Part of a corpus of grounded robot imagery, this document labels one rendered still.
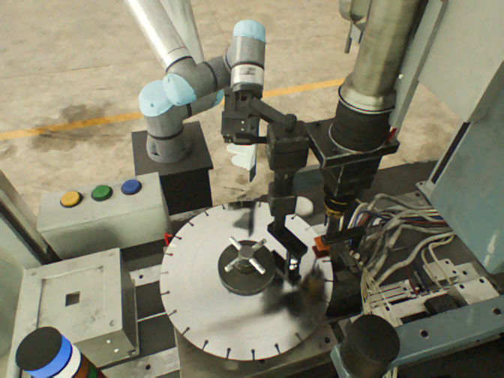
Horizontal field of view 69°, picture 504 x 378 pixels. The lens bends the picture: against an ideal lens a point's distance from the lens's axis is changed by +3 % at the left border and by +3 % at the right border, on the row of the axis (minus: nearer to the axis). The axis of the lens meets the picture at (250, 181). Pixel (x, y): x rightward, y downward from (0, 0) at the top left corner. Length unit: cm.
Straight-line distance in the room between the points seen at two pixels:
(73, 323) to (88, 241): 26
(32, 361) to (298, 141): 40
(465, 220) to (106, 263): 65
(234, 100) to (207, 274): 37
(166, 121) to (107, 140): 149
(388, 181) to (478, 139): 78
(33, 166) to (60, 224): 166
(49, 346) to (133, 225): 51
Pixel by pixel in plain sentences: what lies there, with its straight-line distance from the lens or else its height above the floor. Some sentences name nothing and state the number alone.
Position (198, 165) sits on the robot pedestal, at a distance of 118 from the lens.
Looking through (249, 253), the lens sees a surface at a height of 100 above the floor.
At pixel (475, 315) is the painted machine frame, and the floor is 105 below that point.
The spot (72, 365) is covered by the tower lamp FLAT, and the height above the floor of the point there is 111.
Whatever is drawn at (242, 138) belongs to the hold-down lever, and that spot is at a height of 122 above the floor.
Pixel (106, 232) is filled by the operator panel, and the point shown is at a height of 83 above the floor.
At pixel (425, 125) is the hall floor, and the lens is 279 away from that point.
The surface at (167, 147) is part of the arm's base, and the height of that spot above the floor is 81.
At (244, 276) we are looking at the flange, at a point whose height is 96.
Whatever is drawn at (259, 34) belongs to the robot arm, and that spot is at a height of 121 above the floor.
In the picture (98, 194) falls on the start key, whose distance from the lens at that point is 95.
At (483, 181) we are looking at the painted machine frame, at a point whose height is 130.
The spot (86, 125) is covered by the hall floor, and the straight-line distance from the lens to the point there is 276.
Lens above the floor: 157
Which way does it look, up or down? 47 degrees down
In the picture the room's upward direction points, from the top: straight up
